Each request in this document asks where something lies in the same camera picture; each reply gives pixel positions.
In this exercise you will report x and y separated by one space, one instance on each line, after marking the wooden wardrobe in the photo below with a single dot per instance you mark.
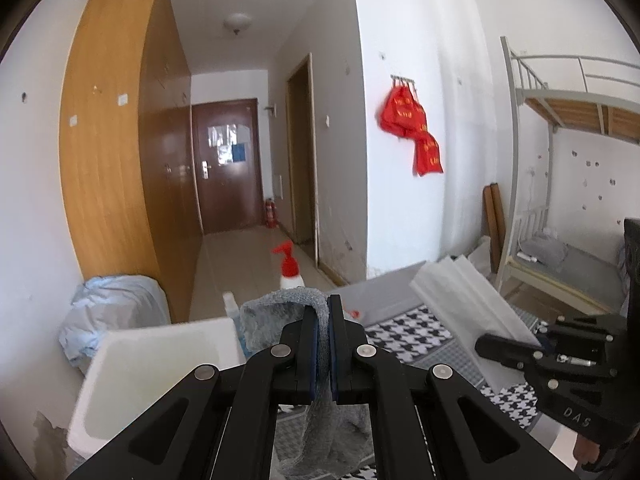
126 148

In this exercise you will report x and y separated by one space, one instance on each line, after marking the ceiling lamp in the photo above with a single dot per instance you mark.
237 23

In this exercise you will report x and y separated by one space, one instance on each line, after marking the brown wooden planks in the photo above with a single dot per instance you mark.
496 224

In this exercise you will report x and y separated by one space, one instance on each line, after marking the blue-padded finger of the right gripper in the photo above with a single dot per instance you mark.
509 353
592 327

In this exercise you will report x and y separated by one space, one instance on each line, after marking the metal bunk bed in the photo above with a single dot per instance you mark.
574 178

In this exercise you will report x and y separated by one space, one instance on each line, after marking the red fire extinguisher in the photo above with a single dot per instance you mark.
271 213

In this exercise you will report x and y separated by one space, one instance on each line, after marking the white foam box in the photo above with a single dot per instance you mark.
134 368

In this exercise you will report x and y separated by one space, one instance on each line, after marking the white lotion pump bottle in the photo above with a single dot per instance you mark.
290 276

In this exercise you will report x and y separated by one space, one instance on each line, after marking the dark brown entrance door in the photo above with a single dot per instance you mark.
227 165

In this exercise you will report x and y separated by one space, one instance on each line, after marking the houndstooth table cloth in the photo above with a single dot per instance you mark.
417 338

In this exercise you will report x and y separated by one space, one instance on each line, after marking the light blue bundled fabric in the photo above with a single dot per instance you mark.
107 303

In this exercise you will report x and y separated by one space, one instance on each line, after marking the person's right hand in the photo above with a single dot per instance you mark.
585 451

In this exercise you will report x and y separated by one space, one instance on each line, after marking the wall coat hook rack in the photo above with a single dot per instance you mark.
402 81

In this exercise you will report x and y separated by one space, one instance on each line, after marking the red hanging bags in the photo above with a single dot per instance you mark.
403 116

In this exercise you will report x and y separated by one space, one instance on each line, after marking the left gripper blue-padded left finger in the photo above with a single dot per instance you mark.
216 424

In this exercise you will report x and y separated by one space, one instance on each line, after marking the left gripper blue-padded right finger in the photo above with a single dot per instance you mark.
429 424

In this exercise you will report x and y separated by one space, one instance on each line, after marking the grey fuzzy towel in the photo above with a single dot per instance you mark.
336 438

